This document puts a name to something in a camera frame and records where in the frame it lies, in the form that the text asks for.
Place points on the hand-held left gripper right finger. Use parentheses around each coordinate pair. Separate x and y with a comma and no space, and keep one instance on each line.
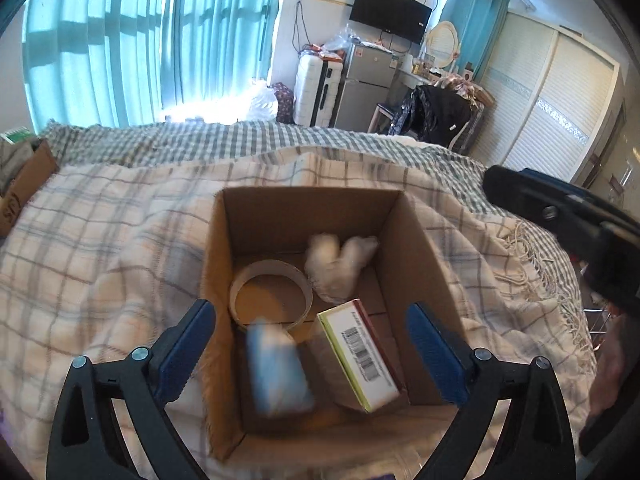
(434,355)

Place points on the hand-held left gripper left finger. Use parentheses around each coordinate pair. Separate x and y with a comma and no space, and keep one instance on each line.
(186,349)

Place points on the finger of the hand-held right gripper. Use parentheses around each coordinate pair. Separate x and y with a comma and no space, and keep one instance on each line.
(525,192)

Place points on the blue tissue packet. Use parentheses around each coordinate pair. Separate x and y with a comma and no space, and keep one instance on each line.
(277,375)

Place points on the person's right forearm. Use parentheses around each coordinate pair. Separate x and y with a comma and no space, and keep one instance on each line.
(615,360)

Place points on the green edged barcode box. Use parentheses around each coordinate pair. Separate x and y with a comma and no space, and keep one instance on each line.
(362,360)

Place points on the clear tape roll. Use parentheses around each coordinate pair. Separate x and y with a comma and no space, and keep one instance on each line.
(240,280)

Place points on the cream sliding wardrobe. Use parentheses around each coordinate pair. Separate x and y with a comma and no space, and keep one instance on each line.
(545,95)

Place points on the cream plaid blanket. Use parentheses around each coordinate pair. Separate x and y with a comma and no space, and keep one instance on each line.
(110,260)

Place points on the black jacket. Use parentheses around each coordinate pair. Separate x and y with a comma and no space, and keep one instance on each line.
(435,112)

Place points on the crumpled white tissue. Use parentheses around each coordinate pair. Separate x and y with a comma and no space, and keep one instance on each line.
(337,267)

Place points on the white dressing table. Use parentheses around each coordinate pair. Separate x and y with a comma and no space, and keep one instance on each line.
(415,80)

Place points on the white oval mirror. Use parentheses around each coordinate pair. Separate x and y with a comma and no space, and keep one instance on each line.
(442,45)

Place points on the grey checkered bed sheet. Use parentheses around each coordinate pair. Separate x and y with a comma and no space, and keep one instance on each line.
(350,142)

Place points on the narrow teal curtain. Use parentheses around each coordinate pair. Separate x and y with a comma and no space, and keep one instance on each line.
(480,15)

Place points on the silver small fridge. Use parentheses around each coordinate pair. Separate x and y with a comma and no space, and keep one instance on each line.
(365,85)

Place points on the brown cardboard box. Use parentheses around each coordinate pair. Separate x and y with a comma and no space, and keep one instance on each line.
(30,180)

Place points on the white hard suitcase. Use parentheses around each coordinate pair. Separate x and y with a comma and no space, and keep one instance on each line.
(315,90)

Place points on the clear bags of snacks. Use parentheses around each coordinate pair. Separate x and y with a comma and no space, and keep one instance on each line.
(336,42)

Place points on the white plastic bag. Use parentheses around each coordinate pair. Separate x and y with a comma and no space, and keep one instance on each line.
(260,102)

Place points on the dark patterned bag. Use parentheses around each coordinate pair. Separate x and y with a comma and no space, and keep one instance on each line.
(283,102)

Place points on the green and white box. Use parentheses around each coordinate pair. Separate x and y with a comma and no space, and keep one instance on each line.
(16,136)

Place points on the teal window curtain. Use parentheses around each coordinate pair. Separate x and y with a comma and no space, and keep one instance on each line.
(130,40)

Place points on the black wall television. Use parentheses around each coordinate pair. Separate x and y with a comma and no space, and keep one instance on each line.
(390,10)

